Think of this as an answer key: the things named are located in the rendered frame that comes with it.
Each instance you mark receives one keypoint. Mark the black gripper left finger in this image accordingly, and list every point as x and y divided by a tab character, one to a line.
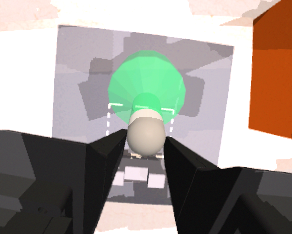
89	169

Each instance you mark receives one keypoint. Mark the green glass bottle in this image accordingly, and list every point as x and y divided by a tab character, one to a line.
146	92

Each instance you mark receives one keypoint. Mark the grey flat mat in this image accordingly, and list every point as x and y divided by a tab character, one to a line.
86	58

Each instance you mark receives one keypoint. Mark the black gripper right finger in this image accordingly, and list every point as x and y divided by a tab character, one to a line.
203	195

